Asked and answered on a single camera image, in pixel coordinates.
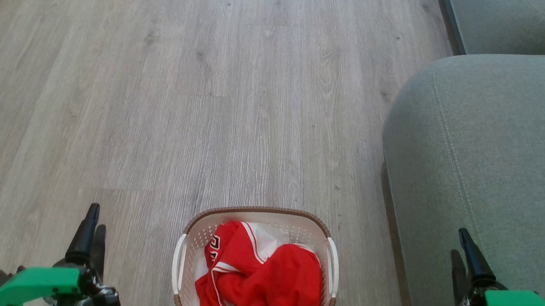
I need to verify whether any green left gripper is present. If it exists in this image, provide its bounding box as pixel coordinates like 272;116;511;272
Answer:
0;196;128;306

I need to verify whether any grey-green sofa section dark base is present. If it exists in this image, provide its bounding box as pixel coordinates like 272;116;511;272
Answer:
431;0;545;62

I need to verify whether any grey-green rounded sofa section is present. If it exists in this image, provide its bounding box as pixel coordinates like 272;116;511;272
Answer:
369;40;545;306

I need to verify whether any red jersey white trim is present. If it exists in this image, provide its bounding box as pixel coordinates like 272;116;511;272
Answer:
193;218;328;306

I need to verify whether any white laundry basket brown rim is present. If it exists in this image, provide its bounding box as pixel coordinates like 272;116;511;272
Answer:
169;200;345;306

